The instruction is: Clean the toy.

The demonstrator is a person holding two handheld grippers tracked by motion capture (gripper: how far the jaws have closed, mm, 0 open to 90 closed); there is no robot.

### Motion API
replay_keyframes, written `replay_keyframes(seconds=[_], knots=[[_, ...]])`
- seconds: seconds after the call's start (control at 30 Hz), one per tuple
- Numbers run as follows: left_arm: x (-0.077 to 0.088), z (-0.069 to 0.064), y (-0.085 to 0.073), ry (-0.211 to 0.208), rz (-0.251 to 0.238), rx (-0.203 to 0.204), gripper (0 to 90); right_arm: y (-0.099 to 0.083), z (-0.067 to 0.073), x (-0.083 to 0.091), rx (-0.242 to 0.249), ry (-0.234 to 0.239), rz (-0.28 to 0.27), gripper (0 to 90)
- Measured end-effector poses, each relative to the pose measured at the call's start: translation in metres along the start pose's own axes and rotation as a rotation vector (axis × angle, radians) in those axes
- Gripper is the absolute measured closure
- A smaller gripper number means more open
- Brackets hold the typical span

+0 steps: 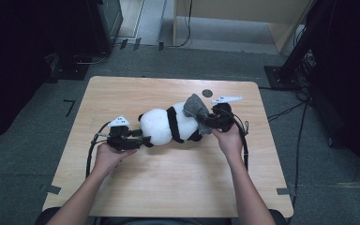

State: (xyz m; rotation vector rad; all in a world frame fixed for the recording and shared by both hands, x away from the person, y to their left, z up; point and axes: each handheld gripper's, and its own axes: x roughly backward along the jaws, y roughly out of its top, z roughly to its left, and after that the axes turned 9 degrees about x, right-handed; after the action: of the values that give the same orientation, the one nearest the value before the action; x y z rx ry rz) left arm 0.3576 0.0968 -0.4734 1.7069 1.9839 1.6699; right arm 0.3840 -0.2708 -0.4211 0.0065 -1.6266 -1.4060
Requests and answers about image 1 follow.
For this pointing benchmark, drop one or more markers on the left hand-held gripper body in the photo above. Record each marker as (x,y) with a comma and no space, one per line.
(120,142)

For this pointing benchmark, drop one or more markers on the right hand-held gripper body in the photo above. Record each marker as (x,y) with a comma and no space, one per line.
(223,117)

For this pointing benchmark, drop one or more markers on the grey cloth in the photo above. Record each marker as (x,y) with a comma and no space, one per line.
(195,106)

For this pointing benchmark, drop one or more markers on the panda plush toy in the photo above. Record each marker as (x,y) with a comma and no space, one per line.
(159,126)

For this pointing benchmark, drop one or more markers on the person's left hand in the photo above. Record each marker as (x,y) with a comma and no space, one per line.
(111,157)

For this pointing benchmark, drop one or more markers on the person's right hand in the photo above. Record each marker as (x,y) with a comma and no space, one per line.
(229,142)

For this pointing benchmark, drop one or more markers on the dark round table grommet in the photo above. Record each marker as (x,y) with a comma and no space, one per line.
(207,93)

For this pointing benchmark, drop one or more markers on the black angled floor tape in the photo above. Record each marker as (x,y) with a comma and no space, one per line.
(72,108)

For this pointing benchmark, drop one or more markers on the black metal stand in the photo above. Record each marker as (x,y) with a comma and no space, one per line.
(278,78)

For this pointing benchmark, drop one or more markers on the grey tape strip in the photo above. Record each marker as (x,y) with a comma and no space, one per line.
(283,191)
(53,189)

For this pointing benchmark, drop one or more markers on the black flat stand base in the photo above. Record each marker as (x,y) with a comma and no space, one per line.
(70,72)

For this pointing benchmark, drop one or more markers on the dark floor tape piece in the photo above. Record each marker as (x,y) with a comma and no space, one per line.
(137,43)
(123,43)
(161,46)

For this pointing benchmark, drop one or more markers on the black equipment cabinet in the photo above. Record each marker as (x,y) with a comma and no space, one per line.
(106,28)

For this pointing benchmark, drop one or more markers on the light wooden furniture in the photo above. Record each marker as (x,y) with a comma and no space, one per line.
(231,7)

